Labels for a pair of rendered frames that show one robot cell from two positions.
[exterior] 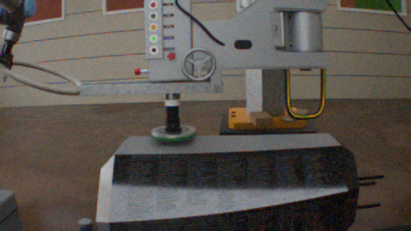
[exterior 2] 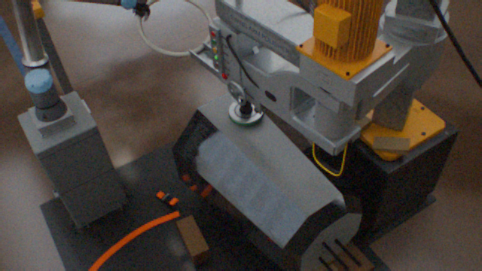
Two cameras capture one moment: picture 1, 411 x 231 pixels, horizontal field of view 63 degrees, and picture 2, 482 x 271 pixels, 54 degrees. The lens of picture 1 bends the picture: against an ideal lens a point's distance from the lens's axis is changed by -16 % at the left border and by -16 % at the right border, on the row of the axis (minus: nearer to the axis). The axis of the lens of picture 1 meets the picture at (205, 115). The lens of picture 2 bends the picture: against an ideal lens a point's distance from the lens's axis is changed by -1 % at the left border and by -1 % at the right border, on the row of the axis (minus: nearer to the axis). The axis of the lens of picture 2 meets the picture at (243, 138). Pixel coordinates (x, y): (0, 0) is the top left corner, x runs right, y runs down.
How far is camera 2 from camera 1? 233 cm
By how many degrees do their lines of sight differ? 59
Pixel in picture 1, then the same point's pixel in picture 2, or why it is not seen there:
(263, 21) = (285, 89)
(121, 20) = not seen: outside the picture
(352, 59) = not seen: outside the picture
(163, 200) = (199, 157)
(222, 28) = (257, 76)
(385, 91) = not seen: outside the picture
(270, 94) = (385, 108)
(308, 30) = (320, 119)
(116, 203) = (181, 141)
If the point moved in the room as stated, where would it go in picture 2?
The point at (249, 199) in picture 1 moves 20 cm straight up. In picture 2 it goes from (232, 194) to (230, 174)
